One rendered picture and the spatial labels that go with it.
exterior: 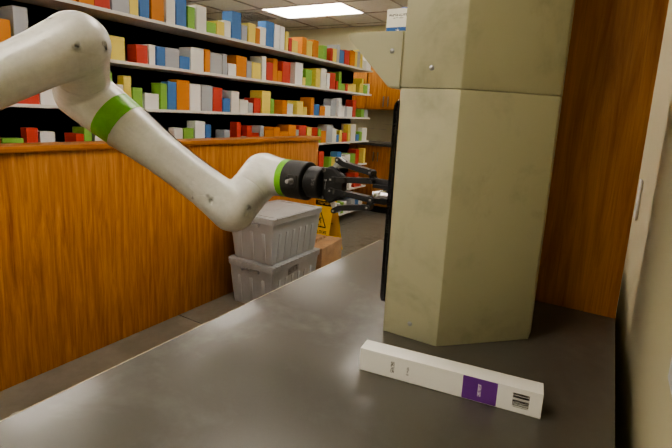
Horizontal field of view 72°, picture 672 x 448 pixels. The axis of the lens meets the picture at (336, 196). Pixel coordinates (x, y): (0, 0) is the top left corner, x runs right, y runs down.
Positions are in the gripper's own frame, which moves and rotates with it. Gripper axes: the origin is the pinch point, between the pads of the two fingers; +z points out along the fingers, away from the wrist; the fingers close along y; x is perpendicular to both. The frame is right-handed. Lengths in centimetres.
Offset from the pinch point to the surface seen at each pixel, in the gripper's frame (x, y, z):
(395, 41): -12.3, 28.8, 3.7
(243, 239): 147, -66, -169
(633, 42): 24, 35, 41
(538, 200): 1.7, 2.3, 29.2
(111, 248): 63, -61, -189
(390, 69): -12.1, 24.0, 3.1
